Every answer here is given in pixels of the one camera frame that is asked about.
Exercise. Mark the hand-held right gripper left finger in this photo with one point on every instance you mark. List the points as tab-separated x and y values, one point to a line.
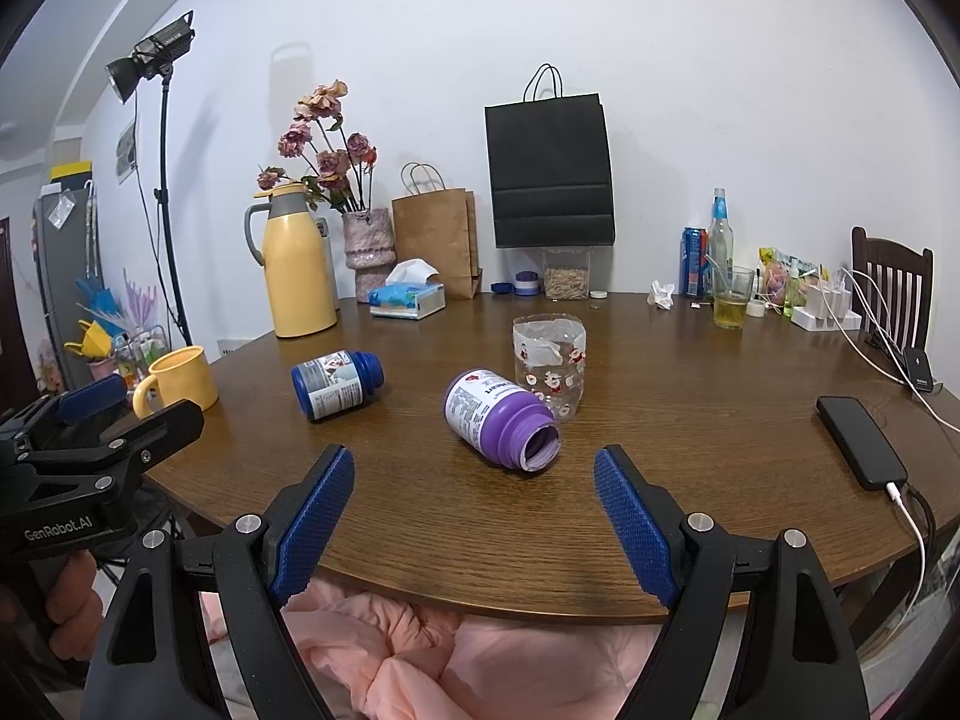
315	525

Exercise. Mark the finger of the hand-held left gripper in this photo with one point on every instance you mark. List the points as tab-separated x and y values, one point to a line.
161	431
94	396

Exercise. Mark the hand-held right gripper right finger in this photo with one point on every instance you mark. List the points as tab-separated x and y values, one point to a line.
631	525

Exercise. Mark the purple plastic bottle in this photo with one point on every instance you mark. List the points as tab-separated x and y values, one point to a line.
487	412

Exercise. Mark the clear printed plastic cup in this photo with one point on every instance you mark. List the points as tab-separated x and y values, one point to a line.
547	375

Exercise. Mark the person's left hand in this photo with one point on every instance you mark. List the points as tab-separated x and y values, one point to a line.
75	607

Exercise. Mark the yellow mug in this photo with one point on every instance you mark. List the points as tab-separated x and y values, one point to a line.
184	382

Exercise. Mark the rack of small jars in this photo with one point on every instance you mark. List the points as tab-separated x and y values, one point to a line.
139	360

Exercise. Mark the blue plastic bottle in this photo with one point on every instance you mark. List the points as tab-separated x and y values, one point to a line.
334	386

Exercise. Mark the grey refrigerator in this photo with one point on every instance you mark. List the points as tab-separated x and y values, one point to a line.
64	255

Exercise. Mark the black light stand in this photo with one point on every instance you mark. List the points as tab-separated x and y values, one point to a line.
166	225

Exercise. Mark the pink clothing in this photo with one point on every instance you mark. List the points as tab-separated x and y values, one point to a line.
450	660

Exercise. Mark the yellow thermos jug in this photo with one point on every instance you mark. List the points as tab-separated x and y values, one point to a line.
300	270

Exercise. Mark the yellow box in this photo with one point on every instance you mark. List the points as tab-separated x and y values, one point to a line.
71	171

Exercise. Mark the crumpled white tissue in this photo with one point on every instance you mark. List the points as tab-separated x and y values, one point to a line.
662	295

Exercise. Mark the drinking glass with yellow liquid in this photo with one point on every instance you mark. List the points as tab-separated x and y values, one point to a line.
731	307

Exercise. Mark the black smartphone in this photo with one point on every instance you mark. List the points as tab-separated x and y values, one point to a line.
859	442

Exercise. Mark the silver flask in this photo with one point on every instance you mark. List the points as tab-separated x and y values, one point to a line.
328	255

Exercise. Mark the tissue box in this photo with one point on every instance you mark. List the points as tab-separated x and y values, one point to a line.
405	296

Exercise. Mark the clear snack container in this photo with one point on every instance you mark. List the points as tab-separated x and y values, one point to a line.
566	277

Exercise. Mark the small blue lidded jar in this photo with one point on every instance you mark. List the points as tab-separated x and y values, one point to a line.
526	285

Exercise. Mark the blue drink can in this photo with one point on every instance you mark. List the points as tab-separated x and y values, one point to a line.
691	262

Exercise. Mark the pink ceramic vase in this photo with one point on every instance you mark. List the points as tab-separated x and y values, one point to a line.
367	240

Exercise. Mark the white charging stand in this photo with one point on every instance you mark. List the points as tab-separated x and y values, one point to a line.
825	315

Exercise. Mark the colourful snack bag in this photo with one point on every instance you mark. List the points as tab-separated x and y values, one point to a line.
776	270

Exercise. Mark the clear glass bottle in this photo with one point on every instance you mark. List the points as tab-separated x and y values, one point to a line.
721	240

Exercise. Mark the brown paper bag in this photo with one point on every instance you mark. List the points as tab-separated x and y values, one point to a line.
435	240

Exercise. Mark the dried pink flowers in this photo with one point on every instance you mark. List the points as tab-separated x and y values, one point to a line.
330	161

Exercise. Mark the black power bank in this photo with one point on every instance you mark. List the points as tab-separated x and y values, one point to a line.
916	371

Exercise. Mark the black studio light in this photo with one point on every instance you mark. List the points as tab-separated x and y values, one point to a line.
150	52

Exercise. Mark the black paper bag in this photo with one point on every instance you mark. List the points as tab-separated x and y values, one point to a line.
551	172

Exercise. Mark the dark wooden chair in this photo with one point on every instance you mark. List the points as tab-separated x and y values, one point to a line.
892	270

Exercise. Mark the wall poster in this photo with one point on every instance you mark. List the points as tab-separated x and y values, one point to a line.
127	150

